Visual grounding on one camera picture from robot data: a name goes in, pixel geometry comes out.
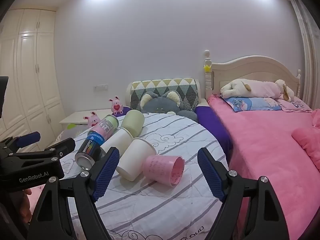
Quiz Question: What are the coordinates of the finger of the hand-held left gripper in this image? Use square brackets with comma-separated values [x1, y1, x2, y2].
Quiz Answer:
[43, 137, 76, 161]
[0, 131, 41, 155]

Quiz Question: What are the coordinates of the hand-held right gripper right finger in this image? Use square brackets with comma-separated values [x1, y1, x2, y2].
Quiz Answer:
[197, 147, 290, 240]

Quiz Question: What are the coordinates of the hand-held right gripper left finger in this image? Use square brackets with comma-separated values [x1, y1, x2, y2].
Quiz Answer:
[26, 147, 120, 240]

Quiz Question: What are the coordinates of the pink paper cup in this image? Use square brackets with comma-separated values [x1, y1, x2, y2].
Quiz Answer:
[142, 154, 185, 187]

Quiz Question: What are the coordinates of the white paper cup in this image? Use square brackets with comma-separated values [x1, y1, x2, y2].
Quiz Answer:
[100, 127, 134, 155]
[116, 137, 157, 182]

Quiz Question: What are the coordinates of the pale green cup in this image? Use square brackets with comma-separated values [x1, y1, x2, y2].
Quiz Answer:
[121, 109, 145, 138]

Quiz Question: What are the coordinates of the person's left hand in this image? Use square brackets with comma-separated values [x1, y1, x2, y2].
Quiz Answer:
[19, 188, 33, 223]

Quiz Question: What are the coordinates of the blue spray can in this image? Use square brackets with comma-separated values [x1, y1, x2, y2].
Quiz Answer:
[74, 130, 105, 172]

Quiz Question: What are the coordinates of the white nightstand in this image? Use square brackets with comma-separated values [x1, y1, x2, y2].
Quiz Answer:
[59, 108, 130, 131]

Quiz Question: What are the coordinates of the pink plush pig toy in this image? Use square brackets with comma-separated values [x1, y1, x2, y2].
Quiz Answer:
[84, 111, 100, 128]
[108, 96, 124, 115]

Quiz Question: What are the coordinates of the pink label can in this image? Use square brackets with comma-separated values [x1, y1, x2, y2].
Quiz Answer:
[87, 114, 119, 147]

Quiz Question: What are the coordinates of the purple bed sheet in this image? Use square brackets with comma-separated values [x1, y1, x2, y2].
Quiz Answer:
[194, 105, 234, 161]

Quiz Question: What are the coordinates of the pink fleece blanket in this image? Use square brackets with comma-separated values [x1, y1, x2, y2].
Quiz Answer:
[207, 94, 320, 240]

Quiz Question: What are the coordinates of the cream wardrobe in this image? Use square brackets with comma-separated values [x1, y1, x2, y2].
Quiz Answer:
[0, 9, 67, 142]

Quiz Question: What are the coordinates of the blue cartoon pillow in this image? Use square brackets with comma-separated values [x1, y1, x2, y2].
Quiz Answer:
[222, 96, 282, 112]

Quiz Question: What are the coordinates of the grey plush cushion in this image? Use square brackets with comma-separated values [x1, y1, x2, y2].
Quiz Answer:
[136, 91, 198, 121]

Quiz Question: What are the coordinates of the triangle patterned quilted cover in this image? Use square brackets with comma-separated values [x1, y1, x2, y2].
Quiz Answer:
[126, 78, 200, 111]

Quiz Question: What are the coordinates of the white plush dog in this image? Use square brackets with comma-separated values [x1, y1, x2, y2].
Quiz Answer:
[220, 79, 295, 102]

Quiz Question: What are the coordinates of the pink fleece cushion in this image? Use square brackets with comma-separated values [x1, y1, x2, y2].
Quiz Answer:
[291, 126, 320, 173]

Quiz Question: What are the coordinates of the pink printed pillow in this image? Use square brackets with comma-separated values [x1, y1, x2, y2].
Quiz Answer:
[275, 97, 313, 113]

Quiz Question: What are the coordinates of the cream wooden headboard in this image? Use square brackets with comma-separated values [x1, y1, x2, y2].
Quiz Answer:
[203, 50, 303, 101]

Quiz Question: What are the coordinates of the white curtain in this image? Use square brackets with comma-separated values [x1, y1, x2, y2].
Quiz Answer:
[288, 0, 320, 110]

